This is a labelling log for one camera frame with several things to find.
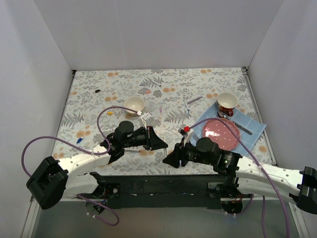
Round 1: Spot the black spoon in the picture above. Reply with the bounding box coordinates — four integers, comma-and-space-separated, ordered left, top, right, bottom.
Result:
217, 111, 230, 120

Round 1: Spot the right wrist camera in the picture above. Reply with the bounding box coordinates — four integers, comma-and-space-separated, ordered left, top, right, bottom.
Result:
178, 126, 194, 145

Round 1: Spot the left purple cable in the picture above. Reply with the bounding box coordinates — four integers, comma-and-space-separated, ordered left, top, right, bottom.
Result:
21, 106, 142, 177

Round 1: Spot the pink dotted plate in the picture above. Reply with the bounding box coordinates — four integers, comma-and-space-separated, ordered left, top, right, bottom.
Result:
203, 119, 241, 151

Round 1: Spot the red and white cup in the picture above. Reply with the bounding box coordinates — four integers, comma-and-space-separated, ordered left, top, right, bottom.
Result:
216, 92, 238, 117

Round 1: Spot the cream bowl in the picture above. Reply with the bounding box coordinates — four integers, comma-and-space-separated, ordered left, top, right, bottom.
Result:
123, 96, 145, 116

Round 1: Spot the floral tablecloth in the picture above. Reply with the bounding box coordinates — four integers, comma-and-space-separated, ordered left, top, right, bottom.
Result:
53, 67, 259, 159

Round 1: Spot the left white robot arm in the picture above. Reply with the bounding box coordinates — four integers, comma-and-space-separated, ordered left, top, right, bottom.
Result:
26, 121, 168, 210

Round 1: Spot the blue checked cloth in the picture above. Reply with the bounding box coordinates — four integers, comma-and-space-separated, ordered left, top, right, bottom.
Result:
191, 109, 266, 156

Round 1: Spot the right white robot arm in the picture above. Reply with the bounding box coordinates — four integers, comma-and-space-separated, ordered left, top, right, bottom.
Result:
163, 137, 317, 214

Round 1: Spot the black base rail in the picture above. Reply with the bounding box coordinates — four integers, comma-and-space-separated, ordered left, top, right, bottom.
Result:
84, 172, 251, 213

